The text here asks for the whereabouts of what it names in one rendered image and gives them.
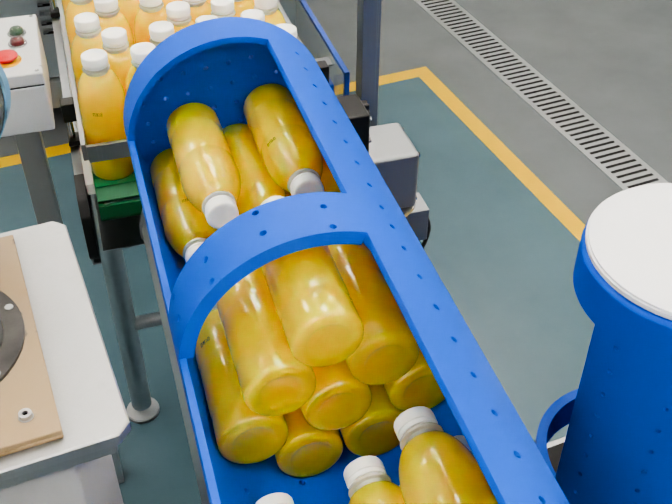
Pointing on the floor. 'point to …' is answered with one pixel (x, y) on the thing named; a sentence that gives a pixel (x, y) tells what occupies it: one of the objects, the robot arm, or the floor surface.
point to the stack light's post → (368, 54)
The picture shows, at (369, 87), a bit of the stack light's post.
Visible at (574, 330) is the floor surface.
